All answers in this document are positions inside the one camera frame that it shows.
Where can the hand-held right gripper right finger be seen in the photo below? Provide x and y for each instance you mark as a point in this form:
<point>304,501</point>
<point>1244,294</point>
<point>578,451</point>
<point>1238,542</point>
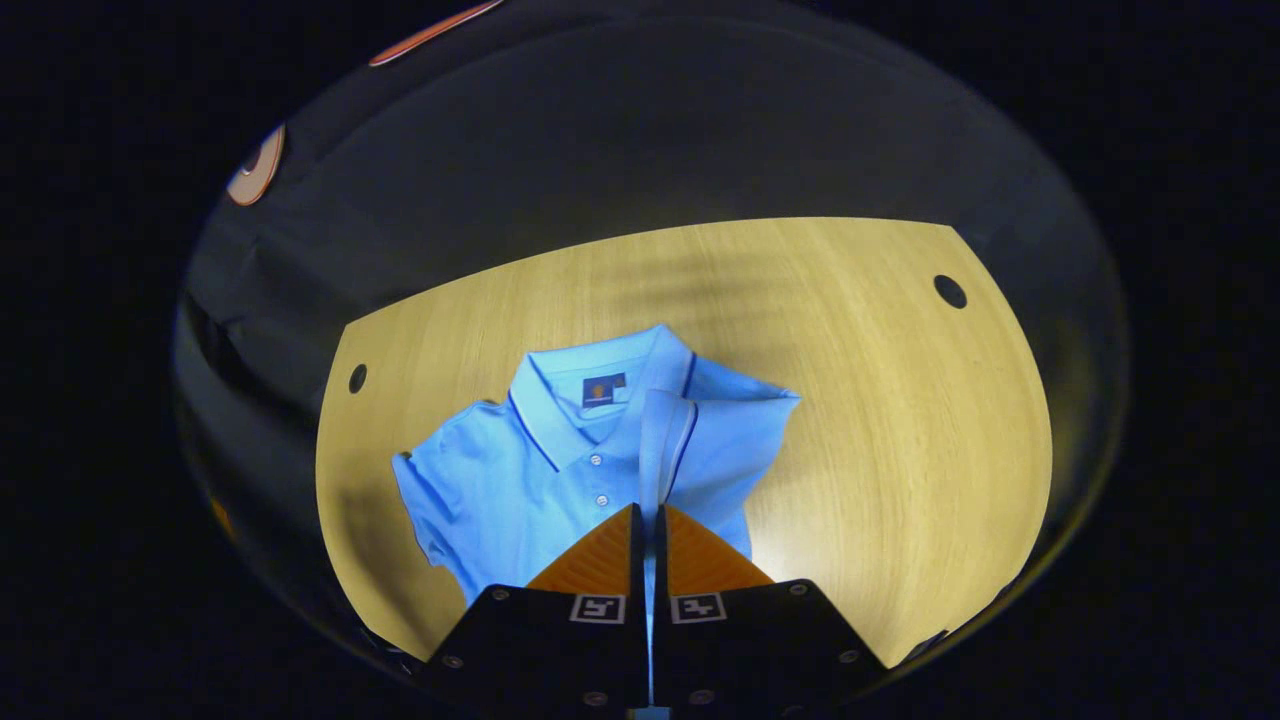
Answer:
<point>750,650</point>

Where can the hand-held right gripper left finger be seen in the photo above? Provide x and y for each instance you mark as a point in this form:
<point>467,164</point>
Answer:
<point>560,650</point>

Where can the light blue T-shirt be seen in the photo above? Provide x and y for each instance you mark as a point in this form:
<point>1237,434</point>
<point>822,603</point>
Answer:
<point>500,480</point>

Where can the black table grommet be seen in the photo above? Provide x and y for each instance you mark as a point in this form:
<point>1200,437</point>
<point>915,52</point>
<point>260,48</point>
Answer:
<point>357,378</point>
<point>950,291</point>

